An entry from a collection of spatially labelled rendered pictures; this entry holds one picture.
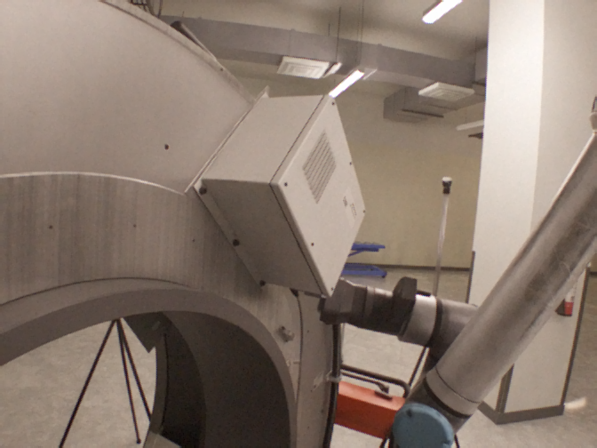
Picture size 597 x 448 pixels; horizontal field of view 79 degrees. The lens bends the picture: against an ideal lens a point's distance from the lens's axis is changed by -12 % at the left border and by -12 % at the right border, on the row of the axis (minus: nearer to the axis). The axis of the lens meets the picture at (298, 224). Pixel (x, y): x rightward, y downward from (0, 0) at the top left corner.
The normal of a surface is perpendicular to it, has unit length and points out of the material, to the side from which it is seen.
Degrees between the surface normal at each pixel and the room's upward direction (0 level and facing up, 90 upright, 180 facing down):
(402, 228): 90
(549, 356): 90
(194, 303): 90
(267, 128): 47
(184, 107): 90
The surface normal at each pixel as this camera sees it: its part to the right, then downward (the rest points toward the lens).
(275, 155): -0.29, -0.66
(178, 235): 0.87, 0.11
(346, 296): 0.16, -0.60
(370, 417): -0.48, 0.03
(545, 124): 0.18, 0.09
